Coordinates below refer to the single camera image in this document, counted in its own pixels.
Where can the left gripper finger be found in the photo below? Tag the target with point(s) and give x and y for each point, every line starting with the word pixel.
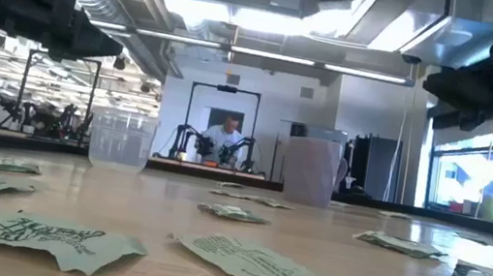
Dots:
pixel 95 39
pixel 65 54

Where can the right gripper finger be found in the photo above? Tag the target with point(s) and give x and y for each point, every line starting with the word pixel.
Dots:
pixel 462 120
pixel 464 92

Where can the small red box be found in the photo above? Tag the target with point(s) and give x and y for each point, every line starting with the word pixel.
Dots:
pixel 456 207

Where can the yellow green cylinder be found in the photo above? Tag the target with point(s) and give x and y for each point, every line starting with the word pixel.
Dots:
pixel 491 209

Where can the black tall cabinet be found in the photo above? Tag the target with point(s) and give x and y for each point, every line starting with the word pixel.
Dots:
pixel 376 169

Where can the clear plastic cup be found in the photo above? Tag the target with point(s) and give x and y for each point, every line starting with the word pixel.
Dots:
pixel 120 148

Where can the grey metal box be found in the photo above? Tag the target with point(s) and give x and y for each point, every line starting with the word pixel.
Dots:
pixel 321 132

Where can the person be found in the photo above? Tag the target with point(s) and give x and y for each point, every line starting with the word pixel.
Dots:
pixel 224 137

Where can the purple mug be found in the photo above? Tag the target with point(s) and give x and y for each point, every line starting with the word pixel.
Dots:
pixel 309 177

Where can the small orange object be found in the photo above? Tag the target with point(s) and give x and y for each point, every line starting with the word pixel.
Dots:
pixel 210 163

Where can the long ceiling light bar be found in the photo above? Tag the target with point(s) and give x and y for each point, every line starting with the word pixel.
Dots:
pixel 271 55

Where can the black gantry frame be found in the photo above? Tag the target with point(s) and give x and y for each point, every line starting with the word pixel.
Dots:
pixel 63 56
pixel 227 88

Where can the silver ventilation duct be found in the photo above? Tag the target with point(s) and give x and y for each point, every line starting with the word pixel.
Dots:
pixel 100 3

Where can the large rectangular silver duct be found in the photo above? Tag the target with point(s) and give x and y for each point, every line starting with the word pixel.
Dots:
pixel 462 38

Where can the window with black frame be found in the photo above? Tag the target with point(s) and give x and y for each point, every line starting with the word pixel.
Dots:
pixel 475 177

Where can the grey wall vent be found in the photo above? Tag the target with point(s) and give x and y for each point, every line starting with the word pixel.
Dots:
pixel 306 92
pixel 233 79

